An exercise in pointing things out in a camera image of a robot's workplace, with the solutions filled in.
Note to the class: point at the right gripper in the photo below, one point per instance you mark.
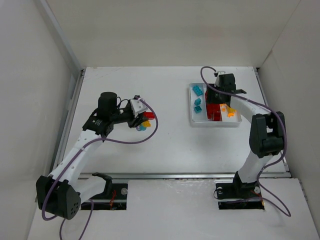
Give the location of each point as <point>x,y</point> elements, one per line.
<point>213,97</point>

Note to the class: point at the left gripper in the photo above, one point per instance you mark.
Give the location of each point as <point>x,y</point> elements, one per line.
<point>135,120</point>

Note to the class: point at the red stepped lego block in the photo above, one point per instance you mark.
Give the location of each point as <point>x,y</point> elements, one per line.
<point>213,112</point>

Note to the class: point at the teal long lego brick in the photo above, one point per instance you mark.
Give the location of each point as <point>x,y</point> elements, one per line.
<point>197,90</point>

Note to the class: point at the small teal lego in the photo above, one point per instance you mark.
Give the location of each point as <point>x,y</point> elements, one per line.
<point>197,109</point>

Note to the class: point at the teal yellow lego stack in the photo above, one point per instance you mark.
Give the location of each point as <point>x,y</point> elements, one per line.
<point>145,121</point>

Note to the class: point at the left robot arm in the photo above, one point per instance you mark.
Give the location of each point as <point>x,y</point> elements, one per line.
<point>60,194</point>

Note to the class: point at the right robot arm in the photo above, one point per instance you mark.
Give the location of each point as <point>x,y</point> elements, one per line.
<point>266,137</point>

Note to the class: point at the white divided tray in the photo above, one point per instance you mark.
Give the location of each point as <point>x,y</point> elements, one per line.
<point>204,114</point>

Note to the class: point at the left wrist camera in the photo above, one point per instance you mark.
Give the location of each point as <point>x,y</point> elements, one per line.
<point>137,106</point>

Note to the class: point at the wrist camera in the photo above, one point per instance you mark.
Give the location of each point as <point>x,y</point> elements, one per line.
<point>219,73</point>
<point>137,106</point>

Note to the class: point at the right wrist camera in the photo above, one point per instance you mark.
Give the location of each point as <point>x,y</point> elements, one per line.
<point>219,73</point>

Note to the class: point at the aluminium rail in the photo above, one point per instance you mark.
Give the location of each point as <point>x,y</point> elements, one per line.
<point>177,176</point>

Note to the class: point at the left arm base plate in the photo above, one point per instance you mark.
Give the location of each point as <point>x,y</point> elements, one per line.
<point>115,200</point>

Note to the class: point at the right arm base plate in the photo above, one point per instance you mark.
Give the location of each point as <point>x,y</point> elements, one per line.
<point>232,197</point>

